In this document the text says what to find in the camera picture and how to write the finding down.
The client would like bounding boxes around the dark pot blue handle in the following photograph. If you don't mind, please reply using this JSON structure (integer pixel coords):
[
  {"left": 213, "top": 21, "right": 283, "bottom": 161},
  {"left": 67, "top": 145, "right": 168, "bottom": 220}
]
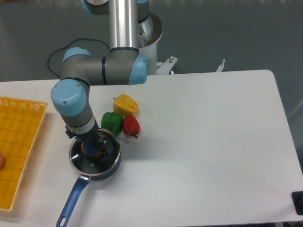
[{"left": 56, "top": 128, "right": 121, "bottom": 227}]

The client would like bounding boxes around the knotted bread roll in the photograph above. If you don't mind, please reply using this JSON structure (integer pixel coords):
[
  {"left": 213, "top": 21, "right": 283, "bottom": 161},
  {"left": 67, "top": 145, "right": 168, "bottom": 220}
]
[{"left": 80, "top": 134, "right": 108, "bottom": 158}]

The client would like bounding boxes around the green bell pepper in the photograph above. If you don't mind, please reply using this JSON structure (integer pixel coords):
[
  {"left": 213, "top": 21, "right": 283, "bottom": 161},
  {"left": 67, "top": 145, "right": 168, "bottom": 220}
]
[{"left": 101, "top": 112, "right": 124, "bottom": 136}]

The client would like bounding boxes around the black device at table edge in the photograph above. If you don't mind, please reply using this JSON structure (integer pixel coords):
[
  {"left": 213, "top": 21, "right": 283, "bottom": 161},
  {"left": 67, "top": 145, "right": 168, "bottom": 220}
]
[{"left": 291, "top": 191, "right": 303, "bottom": 215}]

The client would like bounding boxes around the black cable on floor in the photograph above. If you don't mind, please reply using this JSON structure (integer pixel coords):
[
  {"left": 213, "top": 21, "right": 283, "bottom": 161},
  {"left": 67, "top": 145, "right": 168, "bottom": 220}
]
[{"left": 47, "top": 38, "right": 112, "bottom": 78}]

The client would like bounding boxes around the yellow plastic basket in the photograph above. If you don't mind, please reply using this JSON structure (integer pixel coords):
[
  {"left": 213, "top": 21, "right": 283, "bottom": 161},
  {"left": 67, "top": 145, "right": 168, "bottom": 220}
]
[{"left": 0, "top": 96, "right": 48, "bottom": 212}]

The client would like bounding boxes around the glass pot lid blue knob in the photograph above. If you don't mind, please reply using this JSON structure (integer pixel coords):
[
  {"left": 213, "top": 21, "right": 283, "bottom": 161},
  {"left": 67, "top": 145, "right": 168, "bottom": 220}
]
[{"left": 69, "top": 128, "right": 121, "bottom": 180}]

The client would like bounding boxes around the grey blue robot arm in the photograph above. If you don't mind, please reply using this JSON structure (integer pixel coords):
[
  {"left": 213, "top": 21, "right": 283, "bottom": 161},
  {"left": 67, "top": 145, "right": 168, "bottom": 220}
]
[{"left": 51, "top": 0, "right": 149, "bottom": 156}]

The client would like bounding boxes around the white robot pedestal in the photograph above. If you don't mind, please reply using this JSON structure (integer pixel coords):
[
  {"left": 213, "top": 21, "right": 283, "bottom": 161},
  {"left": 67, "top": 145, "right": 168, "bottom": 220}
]
[{"left": 138, "top": 12, "right": 178, "bottom": 75}]

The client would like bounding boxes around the yellow bell pepper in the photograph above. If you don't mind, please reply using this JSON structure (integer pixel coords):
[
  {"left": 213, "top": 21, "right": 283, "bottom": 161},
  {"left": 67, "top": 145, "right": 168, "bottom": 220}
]
[{"left": 113, "top": 94, "right": 138, "bottom": 116}]

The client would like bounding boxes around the red bell pepper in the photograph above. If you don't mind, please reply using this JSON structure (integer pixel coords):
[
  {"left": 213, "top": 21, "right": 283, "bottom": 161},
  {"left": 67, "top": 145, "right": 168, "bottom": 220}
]
[{"left": 123, "top": 115, "right": 140, "bottom": 139}]

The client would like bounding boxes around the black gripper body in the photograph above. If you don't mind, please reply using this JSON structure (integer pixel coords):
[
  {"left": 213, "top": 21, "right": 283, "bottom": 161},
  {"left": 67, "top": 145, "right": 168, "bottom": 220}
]
[{"left": 69, "top": 125, "right": 99, "bottom": 143}]

